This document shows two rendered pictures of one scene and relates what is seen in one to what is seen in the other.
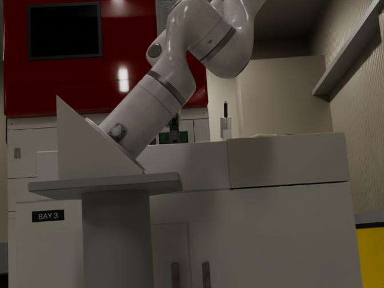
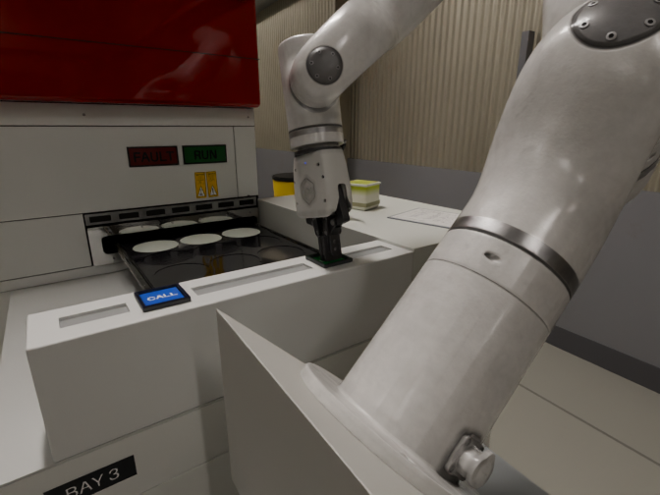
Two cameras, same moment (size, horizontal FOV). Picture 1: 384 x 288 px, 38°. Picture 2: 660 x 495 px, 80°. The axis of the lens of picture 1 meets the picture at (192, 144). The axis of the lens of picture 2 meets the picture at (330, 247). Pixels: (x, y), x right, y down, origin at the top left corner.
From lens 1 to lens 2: 1.30 m
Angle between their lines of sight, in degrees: 42
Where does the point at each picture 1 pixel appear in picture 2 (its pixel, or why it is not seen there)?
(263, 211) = not seen: hidden behind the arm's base
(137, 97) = (512, 337)
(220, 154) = (405, 274)
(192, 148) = (369, 272)
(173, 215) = not seen: hidden behind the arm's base
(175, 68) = (598, 240)
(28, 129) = not seen: outside the picture
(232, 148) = (418, 262)
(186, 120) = (224, 128)
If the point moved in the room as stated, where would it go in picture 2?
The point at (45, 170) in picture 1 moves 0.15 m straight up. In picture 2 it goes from (66, 388) to (34, 252)
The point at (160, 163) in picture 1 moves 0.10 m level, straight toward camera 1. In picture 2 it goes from (322, 309) to (365, 336)
